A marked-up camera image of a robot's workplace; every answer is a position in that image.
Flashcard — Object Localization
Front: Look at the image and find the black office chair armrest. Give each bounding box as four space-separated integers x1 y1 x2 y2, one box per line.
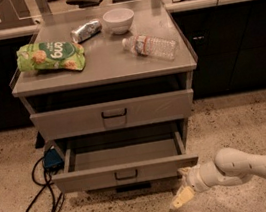
66 0 103 8

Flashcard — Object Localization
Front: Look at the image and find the white ceramic bowl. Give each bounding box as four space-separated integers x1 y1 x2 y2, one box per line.
103 7 134 35

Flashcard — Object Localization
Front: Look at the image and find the clear plastic water bottle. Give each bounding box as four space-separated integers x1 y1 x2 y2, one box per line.
122 35 177 61

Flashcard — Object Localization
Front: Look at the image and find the grey drawer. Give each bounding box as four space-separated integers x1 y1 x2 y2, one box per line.
54 119 198 193
30 89 194 140

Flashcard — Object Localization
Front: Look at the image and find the green snack chip bag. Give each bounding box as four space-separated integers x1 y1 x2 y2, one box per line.
17 41 86 72

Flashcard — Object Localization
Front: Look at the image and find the blue power adapter box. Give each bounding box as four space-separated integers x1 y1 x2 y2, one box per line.
43 149 64 172

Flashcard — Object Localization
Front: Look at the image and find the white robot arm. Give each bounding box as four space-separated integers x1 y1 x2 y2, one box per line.
171 148 266 210

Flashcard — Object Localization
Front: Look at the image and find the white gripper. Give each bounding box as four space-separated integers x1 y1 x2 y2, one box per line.
170 165 210 210

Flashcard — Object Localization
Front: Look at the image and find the black floor cable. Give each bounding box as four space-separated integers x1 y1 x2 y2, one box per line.
10 153 70 212

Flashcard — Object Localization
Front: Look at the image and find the grey metal drawer cabinet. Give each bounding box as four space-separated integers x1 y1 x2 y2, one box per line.
0 0 219 209

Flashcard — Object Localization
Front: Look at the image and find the silver soda can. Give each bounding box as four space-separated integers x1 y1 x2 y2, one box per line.
70 19 103 43

